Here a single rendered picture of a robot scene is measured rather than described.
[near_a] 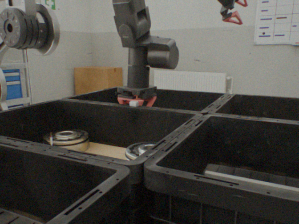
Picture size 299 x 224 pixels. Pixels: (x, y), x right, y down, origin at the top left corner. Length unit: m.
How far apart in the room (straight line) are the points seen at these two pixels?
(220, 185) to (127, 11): 0.47
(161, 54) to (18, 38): 0.61
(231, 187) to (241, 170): 0.30
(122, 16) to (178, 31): 3.22
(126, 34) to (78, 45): 3.89
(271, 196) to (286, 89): 3.26
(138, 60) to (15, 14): 0.57
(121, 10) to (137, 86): 0.18
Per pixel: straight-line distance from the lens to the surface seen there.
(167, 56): 0.65
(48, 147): 0.40
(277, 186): 0.52
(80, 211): 0.25
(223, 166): 0.59
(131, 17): 0.65
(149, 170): 0.31
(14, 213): 0.47
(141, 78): 0.70
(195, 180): 0.29
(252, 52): 3.56
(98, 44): 4.65
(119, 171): 0.31
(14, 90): 2.83
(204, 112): 0.60
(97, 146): 0.69
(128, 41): 0.67
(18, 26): 1.12
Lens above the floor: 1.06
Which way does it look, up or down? 13 degrees down
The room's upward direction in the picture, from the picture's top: straight up
